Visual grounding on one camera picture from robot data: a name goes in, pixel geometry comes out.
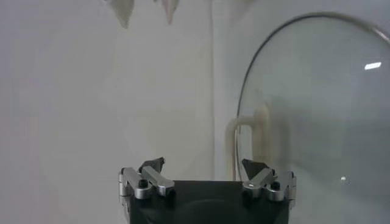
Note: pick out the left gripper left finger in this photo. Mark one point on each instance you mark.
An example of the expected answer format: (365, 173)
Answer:
(152, 179)

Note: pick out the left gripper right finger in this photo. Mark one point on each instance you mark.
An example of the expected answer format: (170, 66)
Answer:
(262, 179)

